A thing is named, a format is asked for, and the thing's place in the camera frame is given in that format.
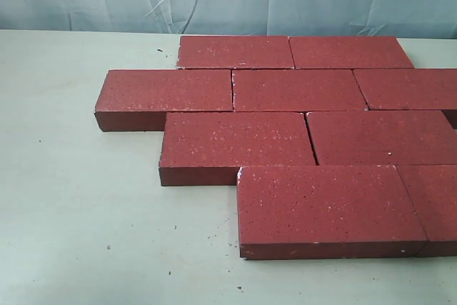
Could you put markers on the red brick back row left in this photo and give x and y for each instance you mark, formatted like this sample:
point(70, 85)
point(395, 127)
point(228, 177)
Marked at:
point(234, 52)

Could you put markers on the red brick back row right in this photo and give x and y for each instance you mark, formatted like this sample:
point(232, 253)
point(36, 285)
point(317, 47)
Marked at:
point(348, 52)

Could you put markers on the red brick front row left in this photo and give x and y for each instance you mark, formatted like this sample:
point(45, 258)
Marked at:
point(325, 212)

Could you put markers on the red brick third row right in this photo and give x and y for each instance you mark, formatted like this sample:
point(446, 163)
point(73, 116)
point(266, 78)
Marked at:
point(382, 137)

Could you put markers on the red brick second row right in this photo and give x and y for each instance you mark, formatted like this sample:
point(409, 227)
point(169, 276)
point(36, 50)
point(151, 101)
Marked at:
point(409, 89)

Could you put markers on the red brick front row right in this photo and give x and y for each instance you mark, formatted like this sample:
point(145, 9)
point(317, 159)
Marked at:
point(432, 191)

